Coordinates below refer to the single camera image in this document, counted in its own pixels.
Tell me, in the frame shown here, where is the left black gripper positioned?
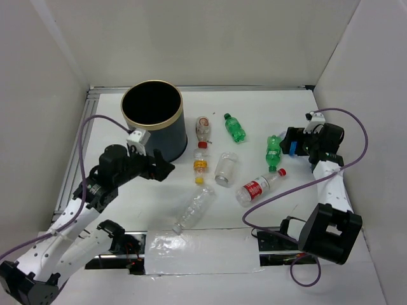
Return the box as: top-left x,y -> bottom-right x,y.
114,144 -> 176,186

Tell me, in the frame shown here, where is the green plastic bottle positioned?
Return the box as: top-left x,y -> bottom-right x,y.
224,113 -> 246,143
265,135 -> 282,172

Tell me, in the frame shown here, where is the clear bottle yellow label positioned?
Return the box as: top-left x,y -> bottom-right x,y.
193,148 -> 208,185

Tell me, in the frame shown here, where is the large crushed clear bottle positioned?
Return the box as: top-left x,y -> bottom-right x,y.
172,185 -> 216,235

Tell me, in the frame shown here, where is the clear wide plastic jar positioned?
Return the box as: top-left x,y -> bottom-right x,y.
214,152 -> 238,187

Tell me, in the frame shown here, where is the clear bottle red label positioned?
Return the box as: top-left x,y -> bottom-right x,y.
235,168 -> 287,207

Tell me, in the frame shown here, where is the crushed blue label bottle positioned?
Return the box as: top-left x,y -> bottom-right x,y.
279,128 -> 297,156

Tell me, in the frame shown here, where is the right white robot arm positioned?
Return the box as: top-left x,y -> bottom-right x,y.
277,123 -> 362,265

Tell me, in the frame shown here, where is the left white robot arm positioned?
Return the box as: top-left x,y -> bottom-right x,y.
1,144 -> 175,304

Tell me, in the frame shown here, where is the dark blue gold-rimmed bin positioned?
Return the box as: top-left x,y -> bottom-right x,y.
120,80 -> 188,162

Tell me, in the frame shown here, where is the clear bottle with red cap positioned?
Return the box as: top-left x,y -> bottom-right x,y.
195,116 -> 210,149

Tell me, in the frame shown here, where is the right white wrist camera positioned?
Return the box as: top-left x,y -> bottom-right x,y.
303,112 -> 326,134

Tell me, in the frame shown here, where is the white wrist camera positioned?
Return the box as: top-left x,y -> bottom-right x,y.
127,128 -> 151,151
303,112 -> 326,134

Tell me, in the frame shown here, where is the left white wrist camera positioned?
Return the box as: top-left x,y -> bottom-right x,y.
127,128 -> 151,151

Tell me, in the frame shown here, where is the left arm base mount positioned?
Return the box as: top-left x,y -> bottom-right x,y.
85,231 -> 147,276

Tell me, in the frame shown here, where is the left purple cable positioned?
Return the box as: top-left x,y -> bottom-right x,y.
0,114 -> 136,263

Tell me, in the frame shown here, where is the aluminium frame rail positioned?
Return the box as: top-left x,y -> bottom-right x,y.
51,85 -> 315,222

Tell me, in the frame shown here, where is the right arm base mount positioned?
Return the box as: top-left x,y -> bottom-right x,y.
251,229 -> 316,267

